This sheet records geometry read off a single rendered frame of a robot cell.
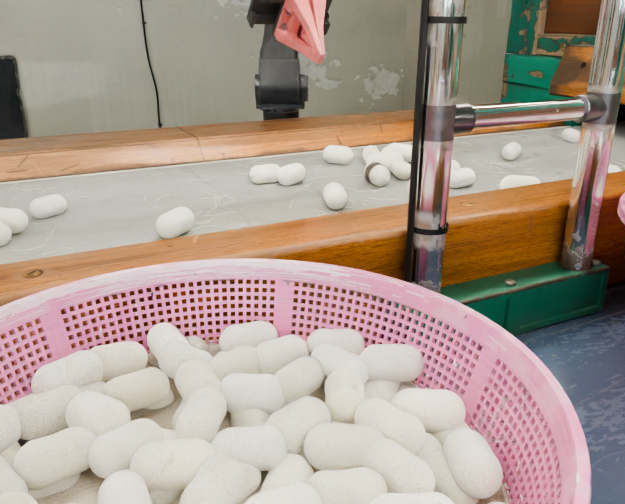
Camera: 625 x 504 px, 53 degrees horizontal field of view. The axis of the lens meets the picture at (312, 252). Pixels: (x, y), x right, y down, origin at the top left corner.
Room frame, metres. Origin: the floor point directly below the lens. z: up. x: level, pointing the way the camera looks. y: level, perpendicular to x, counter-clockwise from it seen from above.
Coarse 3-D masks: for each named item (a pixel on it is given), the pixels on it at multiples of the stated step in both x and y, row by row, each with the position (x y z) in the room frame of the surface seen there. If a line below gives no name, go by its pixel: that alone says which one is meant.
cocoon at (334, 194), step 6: (330, 186) 0.54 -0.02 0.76; (336, 186) 0.54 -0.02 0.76; (342, 186) 0.55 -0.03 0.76; (324, 192) 0.54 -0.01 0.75; (330, 192) 0.53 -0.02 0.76; (336, 192) 0.53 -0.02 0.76; (342, 192) 0.53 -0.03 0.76; (324, 198) 0.54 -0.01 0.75; (330, 198) 0.53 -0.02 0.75; (336, 198) 0.53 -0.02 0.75; (342, 198) 0.53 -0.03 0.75; (330, 204) 0.53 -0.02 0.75; (336, 204) 0.53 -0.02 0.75; (342, 204) 0.53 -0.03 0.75
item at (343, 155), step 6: (324, 150) 0.72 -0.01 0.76; (330, 150) 0.71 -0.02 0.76; (336, 150) 0.71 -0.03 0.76; (342, 150) 0.70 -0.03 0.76; (348, 150) 0.71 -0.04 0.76; (324, 156) 0.71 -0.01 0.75; (330, 156) 0.71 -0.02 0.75; (336, 156) 0.70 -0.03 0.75; (342, 156) 0.70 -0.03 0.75; (348, 156) 0.70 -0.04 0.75; (330, 162) 0.71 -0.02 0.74; (336, 162) 0.71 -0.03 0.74; (342, 162) 0.70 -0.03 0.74; (348, 162) 0.71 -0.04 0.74
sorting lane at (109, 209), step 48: (384, 144) 0.82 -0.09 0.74; (480, 144) 0.83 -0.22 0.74; (528, 144) 0.84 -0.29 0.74; (576, 144) 0.84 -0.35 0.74; (624, 144) 0.84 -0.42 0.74; (0, 192) 0.58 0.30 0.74; (48, 192) 0.58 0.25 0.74; (96, 192) 0.59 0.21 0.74; (144, 192) 0.59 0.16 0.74; (192, 192) 0.59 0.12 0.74; (240, 192) 0.59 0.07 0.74; (288, 192) 0.59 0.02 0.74; (384, 192) 0.59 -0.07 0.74; (48, 240) 0.45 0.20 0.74; (96, 240) 0.45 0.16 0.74; (144, 240) 0.45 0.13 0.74
